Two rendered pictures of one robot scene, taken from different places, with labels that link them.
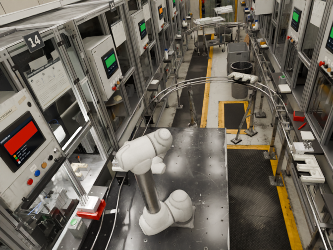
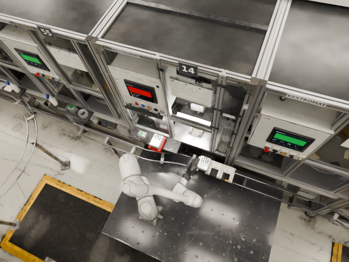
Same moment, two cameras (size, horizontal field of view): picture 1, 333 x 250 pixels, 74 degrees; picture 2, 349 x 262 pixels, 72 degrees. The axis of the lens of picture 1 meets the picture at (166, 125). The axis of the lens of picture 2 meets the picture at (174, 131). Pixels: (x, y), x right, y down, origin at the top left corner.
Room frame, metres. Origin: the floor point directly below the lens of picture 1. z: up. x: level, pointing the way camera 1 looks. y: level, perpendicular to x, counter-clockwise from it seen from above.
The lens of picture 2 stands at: (1.41, -0.34, 3.11)
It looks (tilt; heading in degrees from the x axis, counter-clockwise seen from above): 62 degrees down; 104
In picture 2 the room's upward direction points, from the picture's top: 9 degrees counter-clockwise
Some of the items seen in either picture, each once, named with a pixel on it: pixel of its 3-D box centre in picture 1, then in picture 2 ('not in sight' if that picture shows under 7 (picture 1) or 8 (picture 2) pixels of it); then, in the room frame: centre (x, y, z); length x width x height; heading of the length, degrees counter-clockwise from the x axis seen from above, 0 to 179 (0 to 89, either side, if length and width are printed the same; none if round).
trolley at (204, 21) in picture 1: (209, 34); not in sight; (6.49, -1.65, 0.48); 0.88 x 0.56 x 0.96; 91
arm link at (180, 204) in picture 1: (179, 204); (147, 208); (0.95, 0.00, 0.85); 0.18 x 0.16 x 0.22; 114
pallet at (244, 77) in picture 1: (242, 79); not in sight; (2.74, -1.14, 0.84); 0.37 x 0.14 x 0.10; 41
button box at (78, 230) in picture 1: (76, 226); (143, 135); (0.83, 0.68, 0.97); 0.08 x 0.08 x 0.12; 73
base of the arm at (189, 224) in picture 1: (183, 212); (152, 213); (0.97, -0.01, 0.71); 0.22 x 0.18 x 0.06; 163
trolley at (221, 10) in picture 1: (223, 23); not in sight; (7.58, -2.41, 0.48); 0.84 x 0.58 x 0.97; 171
